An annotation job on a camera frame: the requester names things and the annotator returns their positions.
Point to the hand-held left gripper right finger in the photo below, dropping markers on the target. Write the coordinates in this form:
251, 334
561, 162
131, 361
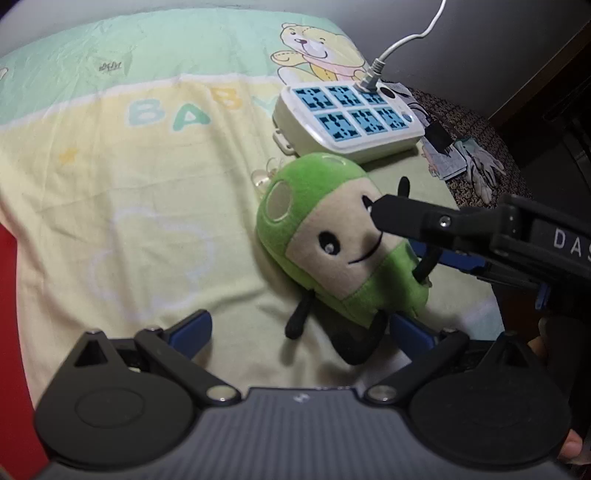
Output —
413, 334

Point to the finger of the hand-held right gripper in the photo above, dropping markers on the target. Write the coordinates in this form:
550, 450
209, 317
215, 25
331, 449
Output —
415, 219
461, 262

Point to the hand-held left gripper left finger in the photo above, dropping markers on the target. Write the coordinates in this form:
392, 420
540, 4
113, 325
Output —
191, 330

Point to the green plush toy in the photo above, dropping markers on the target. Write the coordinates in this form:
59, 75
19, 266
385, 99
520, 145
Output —
332, 230

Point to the red cardboard box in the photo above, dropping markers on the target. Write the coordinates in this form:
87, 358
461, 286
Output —
11, 323

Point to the person's right hand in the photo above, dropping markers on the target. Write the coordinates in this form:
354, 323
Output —
571, 447

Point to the printed paper leaflet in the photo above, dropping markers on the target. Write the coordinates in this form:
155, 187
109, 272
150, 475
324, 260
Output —
445, 164

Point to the white gloves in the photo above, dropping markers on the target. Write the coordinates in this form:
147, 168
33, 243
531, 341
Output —
480, 164

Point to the black power adapter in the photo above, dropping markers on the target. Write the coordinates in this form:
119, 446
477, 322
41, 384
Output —
437, 136

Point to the white blue power strip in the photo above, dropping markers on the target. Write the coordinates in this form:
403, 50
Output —
351, 115

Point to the bear printed blanket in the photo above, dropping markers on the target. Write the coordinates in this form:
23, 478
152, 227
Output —
138, 184

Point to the clear suction cup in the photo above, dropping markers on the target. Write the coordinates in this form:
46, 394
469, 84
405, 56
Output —
263, 177

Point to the dark wooden furniture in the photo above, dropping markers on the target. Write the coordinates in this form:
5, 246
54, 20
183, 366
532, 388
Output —
554, 92

